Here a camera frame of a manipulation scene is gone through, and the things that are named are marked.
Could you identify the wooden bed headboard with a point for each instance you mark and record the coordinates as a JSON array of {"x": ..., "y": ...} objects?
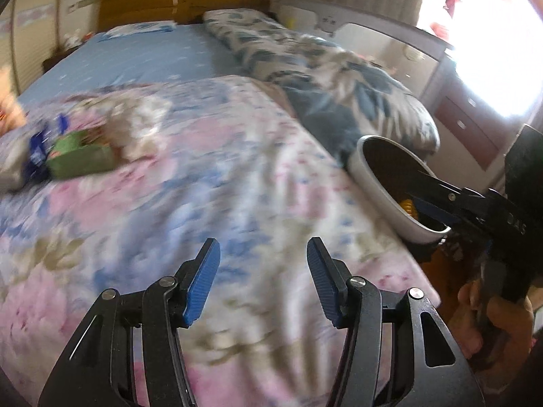
[{"x": 140, "y": 8}]

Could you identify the grey bed guard rail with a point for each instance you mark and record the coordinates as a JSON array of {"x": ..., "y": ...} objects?
[{"x": 382, "y": 25}]

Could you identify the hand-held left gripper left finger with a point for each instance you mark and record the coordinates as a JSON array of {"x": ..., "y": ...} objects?
[{"x": 203, "y": 284}]

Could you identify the dark wooden nightstand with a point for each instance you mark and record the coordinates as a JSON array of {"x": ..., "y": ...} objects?
[{"x": 57, "y": 57}]

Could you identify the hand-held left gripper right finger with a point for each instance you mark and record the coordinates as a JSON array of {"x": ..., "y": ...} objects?
[{"x": 324, "y": 284}]

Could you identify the blue cloud print quilt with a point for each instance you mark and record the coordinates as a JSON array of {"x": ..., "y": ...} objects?
[{"x": 331, "y": 76}]

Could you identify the red white dresser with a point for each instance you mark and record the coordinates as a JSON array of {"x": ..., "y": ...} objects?
[{"x": 466, "y": 123}]

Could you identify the white round bowl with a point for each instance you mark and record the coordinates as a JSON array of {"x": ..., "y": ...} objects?
[{"x": 373, "y": 186}]

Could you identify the beige teddy bear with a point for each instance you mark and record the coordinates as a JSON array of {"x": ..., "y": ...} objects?
[{"x": 8, "y": 106}]

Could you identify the orange foam fruit net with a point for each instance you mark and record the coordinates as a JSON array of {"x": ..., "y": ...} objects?
[{"x": 408, "y": 208}]

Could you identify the light blue bedsheet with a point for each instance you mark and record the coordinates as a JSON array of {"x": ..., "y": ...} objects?
[{"x": 148, "y": 59}]

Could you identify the cream sliding-door wardrobe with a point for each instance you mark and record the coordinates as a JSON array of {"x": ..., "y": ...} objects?
[{"x": 29, "y": 42}]

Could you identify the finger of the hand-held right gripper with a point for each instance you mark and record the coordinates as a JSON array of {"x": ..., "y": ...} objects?
[
  {"x": 432, "y": 214},
  {"x": 441, "y": 186}
]

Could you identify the white rabbit toy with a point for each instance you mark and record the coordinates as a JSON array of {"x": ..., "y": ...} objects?
[{"x": 72, "y": 41}]

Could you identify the person's right hand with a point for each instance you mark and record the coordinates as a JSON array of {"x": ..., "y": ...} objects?
[{"x": 509, "y": 322}]

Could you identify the pink floral blanket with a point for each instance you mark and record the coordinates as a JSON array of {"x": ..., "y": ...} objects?
[{"x": 212, "y": 199}]

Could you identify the green cloth item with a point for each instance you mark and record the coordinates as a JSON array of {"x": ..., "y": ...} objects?
[{"x": 80, "y": 159}]

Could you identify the blue white pillow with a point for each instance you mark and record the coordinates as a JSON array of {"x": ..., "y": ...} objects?
[{"x": 135, "y": 29}]

